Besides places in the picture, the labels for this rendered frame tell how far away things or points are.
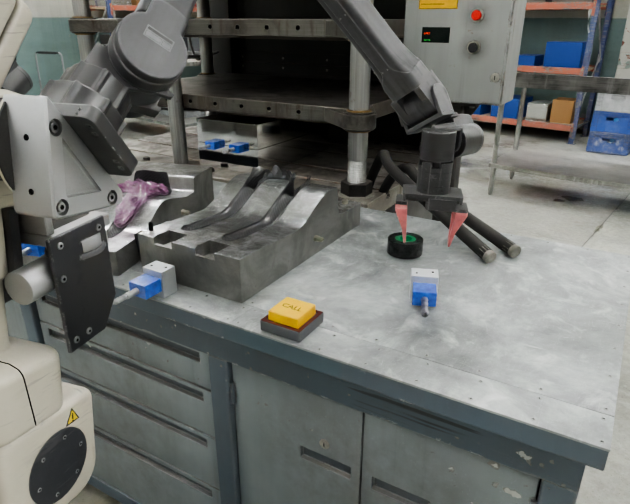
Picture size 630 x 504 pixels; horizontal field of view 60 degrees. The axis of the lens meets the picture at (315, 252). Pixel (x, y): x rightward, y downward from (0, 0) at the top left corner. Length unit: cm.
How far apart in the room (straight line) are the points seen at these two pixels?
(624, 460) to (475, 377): 128
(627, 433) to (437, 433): 135
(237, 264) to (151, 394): 48
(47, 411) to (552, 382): 71
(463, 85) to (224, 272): 92
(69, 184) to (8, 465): 38
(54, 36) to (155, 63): 835
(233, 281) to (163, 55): 51
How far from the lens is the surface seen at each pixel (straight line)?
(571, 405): 86
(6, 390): 76
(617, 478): 203
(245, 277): 103
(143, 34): 64
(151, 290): 106
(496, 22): 163
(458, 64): 165
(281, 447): 116
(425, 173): 95
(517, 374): 90
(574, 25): 754
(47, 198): 57
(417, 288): 101
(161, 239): 116
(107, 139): 57
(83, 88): 60
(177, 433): 137
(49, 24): 895
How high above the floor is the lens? 129
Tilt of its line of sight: 23 degrees down
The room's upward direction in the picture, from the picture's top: straight up
